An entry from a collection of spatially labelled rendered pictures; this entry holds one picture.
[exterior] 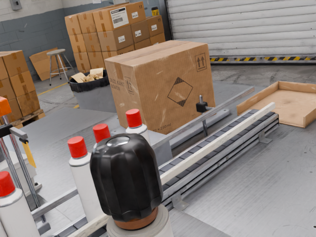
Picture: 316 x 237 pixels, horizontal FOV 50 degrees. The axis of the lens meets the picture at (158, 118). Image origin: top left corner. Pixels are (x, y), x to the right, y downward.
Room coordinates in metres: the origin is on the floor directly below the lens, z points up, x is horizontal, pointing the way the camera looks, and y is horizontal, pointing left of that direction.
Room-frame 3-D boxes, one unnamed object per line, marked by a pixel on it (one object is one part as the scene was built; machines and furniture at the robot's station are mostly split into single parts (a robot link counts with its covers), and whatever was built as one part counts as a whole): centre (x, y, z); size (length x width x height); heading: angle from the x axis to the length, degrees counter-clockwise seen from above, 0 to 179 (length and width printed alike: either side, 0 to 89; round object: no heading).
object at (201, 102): (0.99, -0.16, 0.91); 0.07 x 0.03 x 0.16; 38
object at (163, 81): (1.21, -0.03, 0.99); 0.30 x 0.24 x 0.27; 117
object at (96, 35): (5.00, 0.32, 0.57); 1.20 x 0.85 x 1.14; 141
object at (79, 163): (0.63, 0.17, 0.98); 0.05 x 0.05 x 0.20
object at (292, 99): (1.16, -0.49, 0.85); 0.30 x 0.26 x 0.04; 128
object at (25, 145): (0.59, 0.25, 1.09); 0.03 x 0.01 x 0.06; 38
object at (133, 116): (0.73, 0.05, 0.98); 0.05 x 0.05 x 0.20
